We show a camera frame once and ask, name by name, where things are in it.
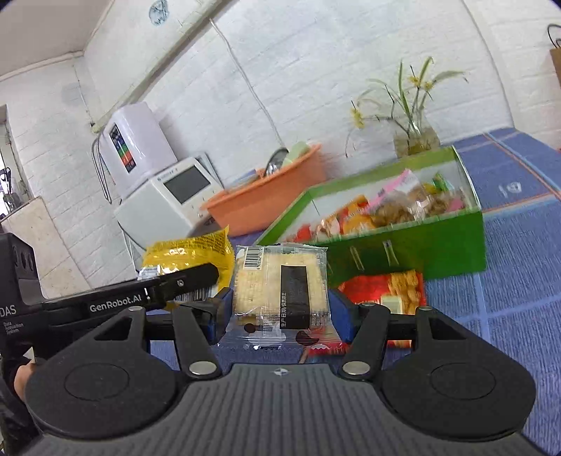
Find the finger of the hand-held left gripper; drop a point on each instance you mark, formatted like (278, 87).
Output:
(188, 278)

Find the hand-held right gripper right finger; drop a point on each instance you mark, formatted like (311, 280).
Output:
(339, 315)

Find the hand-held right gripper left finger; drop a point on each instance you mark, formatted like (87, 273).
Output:
(223, 309)

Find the yellow snack packet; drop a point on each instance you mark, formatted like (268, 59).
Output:
(188, 252)

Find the clear cracker packet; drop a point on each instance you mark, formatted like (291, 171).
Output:
(263, 280)

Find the red snack packet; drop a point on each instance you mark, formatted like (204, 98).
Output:
(394, 285)

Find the green cardboard box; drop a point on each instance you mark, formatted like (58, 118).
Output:
(416, 245)

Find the pile of snack packets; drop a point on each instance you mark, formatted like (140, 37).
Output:
(394, 208)

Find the person's left hand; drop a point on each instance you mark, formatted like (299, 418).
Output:
(23, 378)

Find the white appliance with screen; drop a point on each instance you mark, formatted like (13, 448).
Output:
(149, 210)

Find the orange plastic basin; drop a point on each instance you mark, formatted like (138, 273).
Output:
(263, 201)

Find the round metal lid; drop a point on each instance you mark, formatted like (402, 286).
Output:
(277, 161)

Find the white water purifier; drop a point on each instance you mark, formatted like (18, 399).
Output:
(144, 131)

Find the pale green dish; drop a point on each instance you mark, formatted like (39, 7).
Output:
(298, 151)

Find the glass vase with plant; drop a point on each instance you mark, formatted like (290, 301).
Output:
(407, 96)

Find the brown paper bag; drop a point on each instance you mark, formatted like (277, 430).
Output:
(557, 61)

